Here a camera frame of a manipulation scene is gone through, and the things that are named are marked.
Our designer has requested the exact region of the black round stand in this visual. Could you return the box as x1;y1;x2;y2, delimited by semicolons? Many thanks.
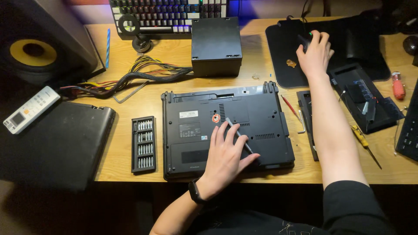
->
118;14;153;54

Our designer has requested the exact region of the red thin screwdriver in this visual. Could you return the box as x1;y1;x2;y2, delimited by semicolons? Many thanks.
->
281;95;302;122

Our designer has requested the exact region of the silver hex key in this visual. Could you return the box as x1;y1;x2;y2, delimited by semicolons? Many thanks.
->
297;110;306;134

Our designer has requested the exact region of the black laptop part with board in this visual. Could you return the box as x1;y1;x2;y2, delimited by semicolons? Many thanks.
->
328;63;405;134

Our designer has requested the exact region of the white remote control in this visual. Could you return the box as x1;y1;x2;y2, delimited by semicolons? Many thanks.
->
3;86;61;134

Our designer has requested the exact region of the red handled screwdriver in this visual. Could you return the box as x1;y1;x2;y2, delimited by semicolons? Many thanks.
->
391;71;406;101

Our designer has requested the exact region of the yellow handled screwdriver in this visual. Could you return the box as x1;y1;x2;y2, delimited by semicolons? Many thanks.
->
351;125;383;170

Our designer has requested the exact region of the person's black clothing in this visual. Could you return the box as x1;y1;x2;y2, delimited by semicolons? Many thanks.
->
186;180;400;235

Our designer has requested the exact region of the bundle of power supply cables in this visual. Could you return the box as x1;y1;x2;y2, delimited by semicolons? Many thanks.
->
59;55;193;100

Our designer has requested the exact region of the person's right hand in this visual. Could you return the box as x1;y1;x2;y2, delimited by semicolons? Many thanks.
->
296;31;335;79

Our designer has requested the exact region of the black power supply unit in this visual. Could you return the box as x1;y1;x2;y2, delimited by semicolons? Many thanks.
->
191;17;243;78

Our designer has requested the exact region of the backlit mechanical keyboard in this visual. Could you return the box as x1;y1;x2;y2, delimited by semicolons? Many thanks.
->
109;0;230;40

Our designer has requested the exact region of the black closed laptop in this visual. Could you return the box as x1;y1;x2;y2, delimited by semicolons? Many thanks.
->
0;101;116;192

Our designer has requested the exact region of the person's left hand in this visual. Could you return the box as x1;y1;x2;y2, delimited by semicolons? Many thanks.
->
195;118;261;200

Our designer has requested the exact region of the black speaker with yellow cone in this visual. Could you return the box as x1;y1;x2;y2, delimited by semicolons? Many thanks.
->
0;0;106;86

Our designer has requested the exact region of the black laptop base upside down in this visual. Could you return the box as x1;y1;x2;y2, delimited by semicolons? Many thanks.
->
161;81;296;181

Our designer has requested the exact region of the black computer mouse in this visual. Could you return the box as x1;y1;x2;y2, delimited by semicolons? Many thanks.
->
297;31;315;53

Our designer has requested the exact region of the black mouse pad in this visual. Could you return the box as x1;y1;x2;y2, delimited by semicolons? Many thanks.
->
265;19;391;89

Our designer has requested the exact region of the black smart band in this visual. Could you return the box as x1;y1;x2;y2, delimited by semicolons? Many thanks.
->
188;178;207;205

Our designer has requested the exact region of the blue drill bit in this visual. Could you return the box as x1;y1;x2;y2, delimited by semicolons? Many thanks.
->
105;28;111;69

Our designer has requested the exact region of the black screwdriver bit set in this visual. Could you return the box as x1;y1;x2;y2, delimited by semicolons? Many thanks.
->
131;116;157;174

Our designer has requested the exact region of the black laptop cover panel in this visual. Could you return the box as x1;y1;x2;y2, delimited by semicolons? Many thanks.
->
297;90;320;162

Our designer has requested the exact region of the black round object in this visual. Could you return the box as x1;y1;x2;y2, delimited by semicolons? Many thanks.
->
402;35;418;57

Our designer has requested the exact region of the grey precision screwdriver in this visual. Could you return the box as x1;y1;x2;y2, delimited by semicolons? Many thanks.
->
225;117;254;154

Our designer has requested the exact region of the black keyboard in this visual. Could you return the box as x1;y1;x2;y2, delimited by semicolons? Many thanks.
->
395;78;418;162

